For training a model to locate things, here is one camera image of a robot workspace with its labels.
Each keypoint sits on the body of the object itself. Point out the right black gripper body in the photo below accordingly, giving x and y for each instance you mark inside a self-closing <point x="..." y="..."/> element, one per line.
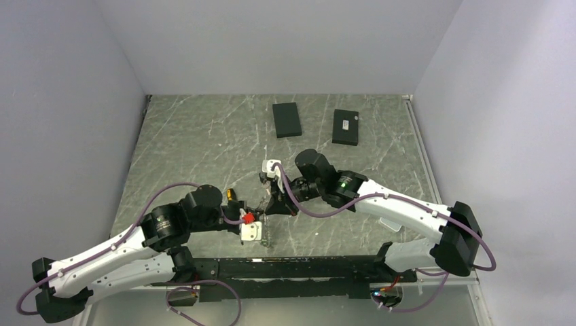
<point x="303" y="191"/>

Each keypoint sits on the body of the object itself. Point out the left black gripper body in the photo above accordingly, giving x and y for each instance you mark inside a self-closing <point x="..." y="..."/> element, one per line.
<point x="232" y="210"/>

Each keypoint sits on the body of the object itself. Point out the numbered metal key ring disc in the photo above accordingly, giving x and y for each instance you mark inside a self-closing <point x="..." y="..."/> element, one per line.
<point x="267" y="239"/>

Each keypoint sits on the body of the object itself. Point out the black head key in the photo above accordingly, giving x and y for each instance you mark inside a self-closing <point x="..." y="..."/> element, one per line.
<point x="264" y="179"/>

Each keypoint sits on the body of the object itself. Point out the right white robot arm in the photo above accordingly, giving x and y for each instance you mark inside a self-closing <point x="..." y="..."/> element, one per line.
<point x="451" y="235"/>

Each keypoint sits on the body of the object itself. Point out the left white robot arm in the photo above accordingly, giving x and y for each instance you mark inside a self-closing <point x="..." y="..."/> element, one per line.
<point x="152" y="250"/>

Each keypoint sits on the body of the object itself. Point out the black yellow screwdriver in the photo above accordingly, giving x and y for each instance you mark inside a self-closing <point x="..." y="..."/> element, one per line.
<point x="231" y="195"/>

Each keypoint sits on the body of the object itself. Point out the plain black box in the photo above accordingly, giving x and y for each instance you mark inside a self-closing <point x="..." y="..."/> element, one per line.
<point x="286" y="120"/>

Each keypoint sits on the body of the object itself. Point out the black box with label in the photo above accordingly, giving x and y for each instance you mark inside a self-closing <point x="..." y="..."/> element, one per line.
<point x="345" y="129"/>

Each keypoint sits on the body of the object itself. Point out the clear plastic card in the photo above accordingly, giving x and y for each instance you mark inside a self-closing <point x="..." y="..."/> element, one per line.
<point x="392" y="226"/>

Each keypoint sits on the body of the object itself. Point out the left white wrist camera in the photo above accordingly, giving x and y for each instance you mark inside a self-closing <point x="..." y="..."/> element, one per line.
<point x="251" y="232"/>

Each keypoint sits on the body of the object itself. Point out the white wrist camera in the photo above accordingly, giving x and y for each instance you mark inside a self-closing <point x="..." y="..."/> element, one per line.
<point x="251" y="232"/>
<point x="272" y="168"/>

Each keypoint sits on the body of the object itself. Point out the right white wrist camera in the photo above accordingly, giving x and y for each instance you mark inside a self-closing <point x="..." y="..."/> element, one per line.
<point x="272" y="168"/>

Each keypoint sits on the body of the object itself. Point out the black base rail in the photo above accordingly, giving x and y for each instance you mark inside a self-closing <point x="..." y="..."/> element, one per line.
<point x="352" y="276"/>

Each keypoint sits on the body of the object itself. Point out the aluminium frame rail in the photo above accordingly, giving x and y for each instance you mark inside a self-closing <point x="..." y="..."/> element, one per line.
<point x="434" y="279"/>

